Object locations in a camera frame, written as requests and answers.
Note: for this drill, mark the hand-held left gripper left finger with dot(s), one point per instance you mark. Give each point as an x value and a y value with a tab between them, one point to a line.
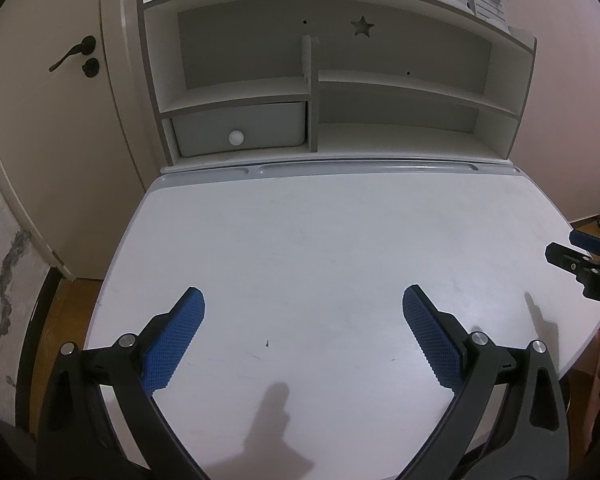
172	340

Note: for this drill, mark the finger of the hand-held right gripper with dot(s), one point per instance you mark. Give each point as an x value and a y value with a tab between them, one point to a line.
590	241
570	257

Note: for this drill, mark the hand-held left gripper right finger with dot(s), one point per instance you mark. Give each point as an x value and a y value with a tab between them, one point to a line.
432	340

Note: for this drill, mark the white round drawer knob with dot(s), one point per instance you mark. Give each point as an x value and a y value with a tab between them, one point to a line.
236	137

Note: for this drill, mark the white room door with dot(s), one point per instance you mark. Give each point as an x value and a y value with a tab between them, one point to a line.
45	150

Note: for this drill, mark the grey drawer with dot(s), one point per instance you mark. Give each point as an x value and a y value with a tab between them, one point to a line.
265	122

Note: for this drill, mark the dark round door lock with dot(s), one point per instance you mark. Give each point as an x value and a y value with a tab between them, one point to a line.
90	68

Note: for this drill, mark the white desk shelf hutch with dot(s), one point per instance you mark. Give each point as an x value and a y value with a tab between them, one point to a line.
240	45

